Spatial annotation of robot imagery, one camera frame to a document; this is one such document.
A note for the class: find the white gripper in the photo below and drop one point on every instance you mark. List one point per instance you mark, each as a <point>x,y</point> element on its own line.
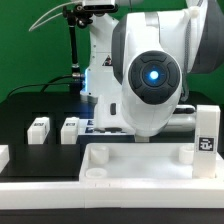
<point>108,114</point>

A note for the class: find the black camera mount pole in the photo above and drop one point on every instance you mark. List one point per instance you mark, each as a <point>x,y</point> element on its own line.
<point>81,18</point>

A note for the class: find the white desk top tray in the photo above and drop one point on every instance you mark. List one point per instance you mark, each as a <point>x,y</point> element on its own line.
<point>135,161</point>

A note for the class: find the white marker tag plate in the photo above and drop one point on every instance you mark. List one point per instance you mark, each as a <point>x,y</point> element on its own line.
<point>86,128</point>

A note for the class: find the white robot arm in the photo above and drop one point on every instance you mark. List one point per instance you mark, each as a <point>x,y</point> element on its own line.
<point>139,65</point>

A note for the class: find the white left obstacle bar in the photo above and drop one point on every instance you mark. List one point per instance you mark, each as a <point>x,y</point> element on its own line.
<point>4,156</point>

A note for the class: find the white front obstacle bar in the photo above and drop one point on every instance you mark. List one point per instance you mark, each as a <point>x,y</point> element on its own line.
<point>123,194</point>

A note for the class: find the white obstacle bar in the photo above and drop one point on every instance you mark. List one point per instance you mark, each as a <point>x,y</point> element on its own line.
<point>123,194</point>
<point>4,156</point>

